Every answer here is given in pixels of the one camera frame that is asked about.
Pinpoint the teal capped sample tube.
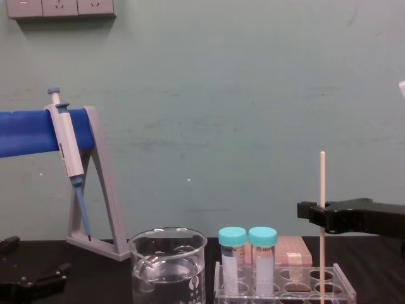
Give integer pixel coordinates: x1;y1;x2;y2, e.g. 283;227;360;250
218;225;248;296
247;225;279;297

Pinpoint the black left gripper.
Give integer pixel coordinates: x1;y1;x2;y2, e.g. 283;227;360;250
0;235;72;304

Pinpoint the clear acrylic test tube rack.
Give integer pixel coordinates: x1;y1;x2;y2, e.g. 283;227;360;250
213;260;358;304

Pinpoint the thin white glass thermometer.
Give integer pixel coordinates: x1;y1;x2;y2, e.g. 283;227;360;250
318;151;327;304

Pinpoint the clear glass beaker with water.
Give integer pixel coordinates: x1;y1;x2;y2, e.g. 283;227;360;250
127;226;208;304

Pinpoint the brown cardboard box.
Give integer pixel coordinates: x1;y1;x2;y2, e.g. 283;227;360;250
244;235;315;267

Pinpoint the grey and blue pipette stand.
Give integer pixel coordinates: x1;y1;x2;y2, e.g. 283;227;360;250
0;105;132;262

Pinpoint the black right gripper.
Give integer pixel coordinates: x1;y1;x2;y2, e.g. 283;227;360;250
296;198;405;245

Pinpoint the grey wall socket plate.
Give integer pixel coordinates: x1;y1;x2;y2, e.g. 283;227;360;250
41;0;79;18
6;0;44;19
77;0;116;16

